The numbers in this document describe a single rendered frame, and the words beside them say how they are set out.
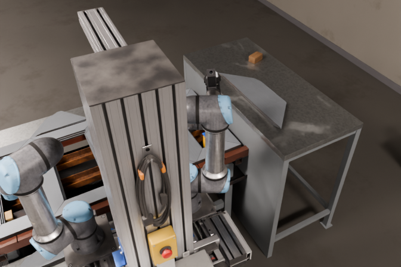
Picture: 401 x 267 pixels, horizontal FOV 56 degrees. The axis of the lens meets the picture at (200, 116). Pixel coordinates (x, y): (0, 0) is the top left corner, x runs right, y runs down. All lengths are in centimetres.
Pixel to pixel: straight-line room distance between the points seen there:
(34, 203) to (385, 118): 368
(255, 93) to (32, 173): 162
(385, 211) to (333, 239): 55
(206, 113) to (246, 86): 120
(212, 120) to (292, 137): 91
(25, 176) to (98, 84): 51
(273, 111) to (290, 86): 35
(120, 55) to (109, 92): 18
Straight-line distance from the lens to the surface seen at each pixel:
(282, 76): 283
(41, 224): 160
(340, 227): 329
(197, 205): 189
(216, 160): 166
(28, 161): 139
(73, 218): 170
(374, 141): 411
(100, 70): 106
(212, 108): 148
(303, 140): 231
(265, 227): 280
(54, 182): 246
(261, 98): 255
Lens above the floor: 257
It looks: 39 degrees down
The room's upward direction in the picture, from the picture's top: 1 degrees counter-clockwise
